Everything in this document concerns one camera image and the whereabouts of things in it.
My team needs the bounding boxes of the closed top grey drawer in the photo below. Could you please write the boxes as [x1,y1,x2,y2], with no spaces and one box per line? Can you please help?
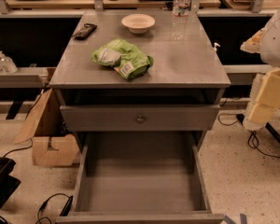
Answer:
[60,105,219,132]

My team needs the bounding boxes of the white ceramic bowl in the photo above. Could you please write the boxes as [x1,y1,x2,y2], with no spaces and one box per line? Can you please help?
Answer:
[121,14,155,35]

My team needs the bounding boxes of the grey wooden drawer cabinet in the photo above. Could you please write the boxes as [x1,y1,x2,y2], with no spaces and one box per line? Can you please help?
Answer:
[50,10,230,224]

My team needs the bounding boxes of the black floor cable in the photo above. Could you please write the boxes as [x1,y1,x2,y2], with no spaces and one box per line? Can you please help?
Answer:
[35,192,73,224]
[217,112,280,161]

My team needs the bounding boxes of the black remote control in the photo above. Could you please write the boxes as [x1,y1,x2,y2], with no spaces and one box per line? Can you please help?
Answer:
[73,23,97,40]

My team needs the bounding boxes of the black floor cable left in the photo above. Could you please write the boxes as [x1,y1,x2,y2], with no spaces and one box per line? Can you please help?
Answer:
[35,192,73,224]

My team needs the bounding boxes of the black floor equipment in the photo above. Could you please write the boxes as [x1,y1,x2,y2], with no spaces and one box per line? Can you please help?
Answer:
[0,157,21,224]

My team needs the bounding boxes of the open middle grey drawer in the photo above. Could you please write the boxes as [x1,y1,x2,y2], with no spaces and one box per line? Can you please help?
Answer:
[56,132,224,224]

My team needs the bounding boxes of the clear plastic water bottle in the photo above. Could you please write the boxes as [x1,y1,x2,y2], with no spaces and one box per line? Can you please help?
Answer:
[170,0,190,41]

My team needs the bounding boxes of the brown cardboard box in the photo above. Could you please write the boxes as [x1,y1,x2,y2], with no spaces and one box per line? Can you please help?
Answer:
[14,88,79,166]

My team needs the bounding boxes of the small white pump bottle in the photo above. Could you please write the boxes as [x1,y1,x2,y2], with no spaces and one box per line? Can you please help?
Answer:
[214,42,220,51]

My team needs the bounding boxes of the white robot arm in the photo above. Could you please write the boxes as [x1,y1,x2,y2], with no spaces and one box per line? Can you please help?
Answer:
[241,8,280,131]

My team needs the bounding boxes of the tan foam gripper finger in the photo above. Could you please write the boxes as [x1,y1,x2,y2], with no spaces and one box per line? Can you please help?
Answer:
[243,68,280,131]

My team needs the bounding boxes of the clear sanitizer pump bottle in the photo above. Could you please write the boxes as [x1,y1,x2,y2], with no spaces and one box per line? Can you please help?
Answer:
[0,50,18,74]

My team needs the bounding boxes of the black floor cable right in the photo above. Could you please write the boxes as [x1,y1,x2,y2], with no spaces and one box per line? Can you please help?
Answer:
[217,112,280,161]

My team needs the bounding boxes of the green rice chip bag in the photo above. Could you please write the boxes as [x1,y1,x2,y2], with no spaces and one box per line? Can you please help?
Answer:
[91,38,154,80]

